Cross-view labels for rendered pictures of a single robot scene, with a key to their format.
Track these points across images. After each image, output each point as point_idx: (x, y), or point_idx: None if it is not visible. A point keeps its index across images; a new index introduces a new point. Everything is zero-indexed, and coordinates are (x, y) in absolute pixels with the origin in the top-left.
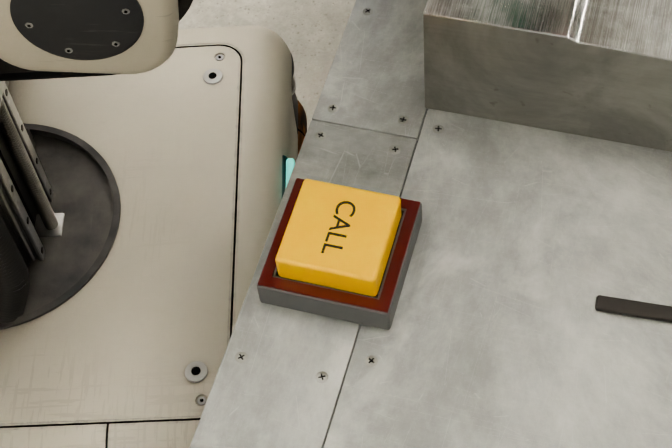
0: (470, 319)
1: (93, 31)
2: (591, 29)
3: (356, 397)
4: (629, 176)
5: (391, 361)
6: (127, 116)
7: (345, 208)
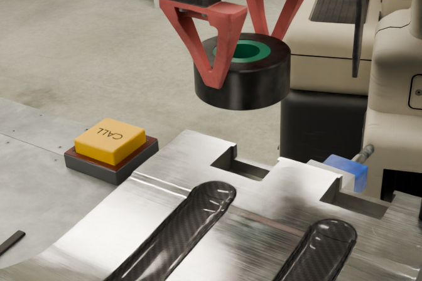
0: (51, 190)
1: None
2: (134, 184)
3: (43, 154)
4: None
5: (50, 165)
6: None
7: (118, 136)
